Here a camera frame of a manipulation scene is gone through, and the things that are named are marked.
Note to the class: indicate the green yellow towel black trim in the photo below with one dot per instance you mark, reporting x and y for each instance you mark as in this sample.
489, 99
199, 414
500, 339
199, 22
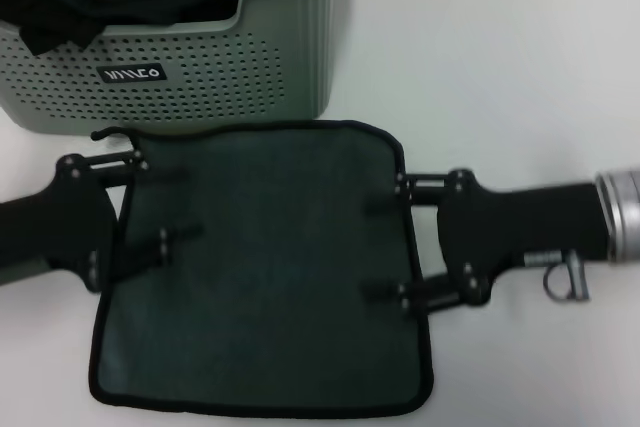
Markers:
275, 247

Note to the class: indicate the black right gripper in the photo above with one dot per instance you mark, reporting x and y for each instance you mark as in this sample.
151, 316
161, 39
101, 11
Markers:
525, 222

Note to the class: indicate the black cloth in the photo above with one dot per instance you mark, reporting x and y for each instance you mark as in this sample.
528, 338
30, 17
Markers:
55, 32

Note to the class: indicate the grey-green perforated storage box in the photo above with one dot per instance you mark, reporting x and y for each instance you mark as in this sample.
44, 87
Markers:
225, 87

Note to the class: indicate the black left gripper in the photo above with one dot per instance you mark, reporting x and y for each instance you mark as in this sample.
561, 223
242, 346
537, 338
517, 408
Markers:
65, 217

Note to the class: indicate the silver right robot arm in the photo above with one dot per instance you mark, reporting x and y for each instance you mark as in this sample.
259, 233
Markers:
625, 212

